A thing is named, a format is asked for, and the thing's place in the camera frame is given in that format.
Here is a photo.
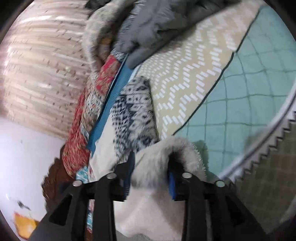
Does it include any cream fleece black-patterned garment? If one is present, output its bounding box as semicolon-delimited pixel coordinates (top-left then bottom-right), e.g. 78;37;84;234
89;76;206;240

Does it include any carved brown wooden headboard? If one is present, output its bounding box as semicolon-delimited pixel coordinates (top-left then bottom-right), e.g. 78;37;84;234
41;145;74;211

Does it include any orange object on floor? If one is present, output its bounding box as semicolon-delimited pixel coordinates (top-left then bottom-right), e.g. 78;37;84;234
14;212;39;240

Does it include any teal white lattice pillow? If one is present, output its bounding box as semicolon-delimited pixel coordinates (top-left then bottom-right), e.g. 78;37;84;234
75;165;95;234

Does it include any red floral patchwork quilt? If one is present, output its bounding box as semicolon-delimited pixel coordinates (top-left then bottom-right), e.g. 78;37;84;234
62;53;126;177

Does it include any patterned bedsheet beige teal blue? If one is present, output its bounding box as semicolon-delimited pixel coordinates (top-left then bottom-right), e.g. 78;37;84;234
86;0;296;235

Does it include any beige leaf-pattern curtain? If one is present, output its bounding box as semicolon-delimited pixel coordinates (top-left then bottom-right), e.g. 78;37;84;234
1;1;90;139

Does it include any cream printed folded comforter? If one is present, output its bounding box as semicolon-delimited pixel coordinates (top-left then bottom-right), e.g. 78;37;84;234
82;0;135;72

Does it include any grey padded jacket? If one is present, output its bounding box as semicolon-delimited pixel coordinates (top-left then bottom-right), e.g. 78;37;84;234
115;0;238;69

